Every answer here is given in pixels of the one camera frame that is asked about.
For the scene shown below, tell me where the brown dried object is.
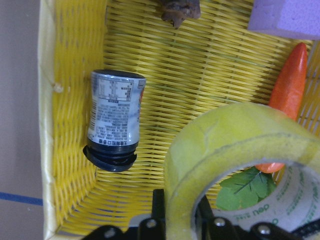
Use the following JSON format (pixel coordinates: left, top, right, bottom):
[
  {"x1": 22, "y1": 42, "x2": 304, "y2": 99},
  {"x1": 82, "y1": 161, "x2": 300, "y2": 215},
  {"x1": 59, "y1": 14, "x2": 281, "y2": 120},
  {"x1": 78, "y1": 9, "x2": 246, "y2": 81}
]
[{"x1": 159, "y1": 0, "x2": 201, "y2": 29}]

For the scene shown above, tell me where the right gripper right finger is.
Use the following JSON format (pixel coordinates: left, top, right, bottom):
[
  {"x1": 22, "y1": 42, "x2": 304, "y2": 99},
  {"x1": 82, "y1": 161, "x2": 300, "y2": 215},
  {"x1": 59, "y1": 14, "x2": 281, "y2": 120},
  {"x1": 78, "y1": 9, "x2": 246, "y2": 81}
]
[{"x1": 195, "y1": 196, "x2": 320, "y2": 240}]

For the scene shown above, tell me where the yellow tape roll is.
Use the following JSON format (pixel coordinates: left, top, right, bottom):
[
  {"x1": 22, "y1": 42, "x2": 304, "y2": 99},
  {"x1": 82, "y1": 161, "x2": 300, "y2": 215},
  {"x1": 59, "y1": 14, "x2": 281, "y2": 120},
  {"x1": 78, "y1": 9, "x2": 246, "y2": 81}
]
[{"x1": 164, "y1": 102, "x2": 320, "y2": 240}]

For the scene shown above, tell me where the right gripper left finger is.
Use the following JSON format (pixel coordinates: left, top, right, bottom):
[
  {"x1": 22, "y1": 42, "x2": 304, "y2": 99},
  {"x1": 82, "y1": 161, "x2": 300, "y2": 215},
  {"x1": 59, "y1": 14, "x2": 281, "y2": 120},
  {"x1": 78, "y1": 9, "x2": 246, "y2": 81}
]
[{"x1": 84, "y1": 189, "x2": 166, "y2": 240}]

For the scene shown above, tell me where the purple sponge block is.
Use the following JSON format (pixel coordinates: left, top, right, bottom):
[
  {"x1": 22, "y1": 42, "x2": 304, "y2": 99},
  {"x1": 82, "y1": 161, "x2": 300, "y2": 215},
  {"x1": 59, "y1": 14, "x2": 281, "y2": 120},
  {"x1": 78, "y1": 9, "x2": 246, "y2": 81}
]
[{"x1": 247, "y1": 0, "x2": 320, "y2": 41}]

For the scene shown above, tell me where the yellow plastic basket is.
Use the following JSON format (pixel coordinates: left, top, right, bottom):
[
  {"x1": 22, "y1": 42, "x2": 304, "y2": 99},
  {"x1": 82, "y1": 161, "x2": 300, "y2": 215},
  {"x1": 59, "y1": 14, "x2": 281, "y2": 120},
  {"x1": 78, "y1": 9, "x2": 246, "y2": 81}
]
[{"x1": 38, "y1": 0, "x2": 320, "y2": 240}]

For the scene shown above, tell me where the small dark labelled bottle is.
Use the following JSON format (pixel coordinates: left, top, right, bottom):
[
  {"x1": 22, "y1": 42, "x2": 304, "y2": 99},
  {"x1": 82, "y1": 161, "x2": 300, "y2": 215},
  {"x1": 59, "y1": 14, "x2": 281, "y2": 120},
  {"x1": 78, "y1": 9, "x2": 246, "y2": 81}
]
[{"x1": 83, "y1": 69, "x2": 146, "y2": 172}]

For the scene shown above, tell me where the toy orange carrot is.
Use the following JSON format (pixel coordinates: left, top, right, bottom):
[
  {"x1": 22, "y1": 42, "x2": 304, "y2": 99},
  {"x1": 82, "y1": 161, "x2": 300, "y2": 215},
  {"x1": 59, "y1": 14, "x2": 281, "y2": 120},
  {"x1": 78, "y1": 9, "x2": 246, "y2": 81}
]
[{"x1": 216, "y1": 42, "x2": 308, "y2": 211}]

